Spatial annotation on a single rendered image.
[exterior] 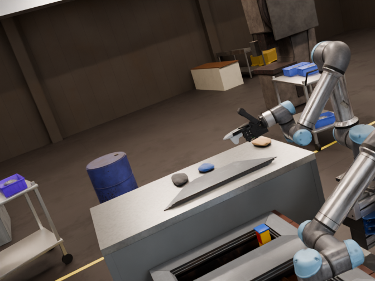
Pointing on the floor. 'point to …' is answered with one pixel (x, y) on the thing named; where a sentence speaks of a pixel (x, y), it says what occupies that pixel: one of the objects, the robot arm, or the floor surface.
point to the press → (282, 43)
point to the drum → (111, 176)
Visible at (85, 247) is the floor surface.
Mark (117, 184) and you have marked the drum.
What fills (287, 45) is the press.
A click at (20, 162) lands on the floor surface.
